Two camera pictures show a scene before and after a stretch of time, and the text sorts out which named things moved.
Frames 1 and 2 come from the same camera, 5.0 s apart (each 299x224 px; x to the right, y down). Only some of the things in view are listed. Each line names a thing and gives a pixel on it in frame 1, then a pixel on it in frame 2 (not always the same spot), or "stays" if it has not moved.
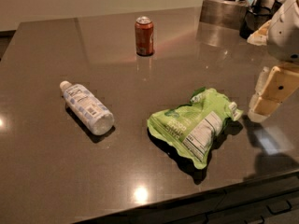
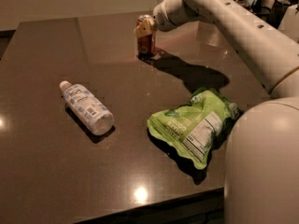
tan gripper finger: x=274 y=86 to x=168 y=14
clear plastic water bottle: x=88 y=107 stays
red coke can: x=144 y=31 stays
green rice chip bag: x=190 y=129 stays
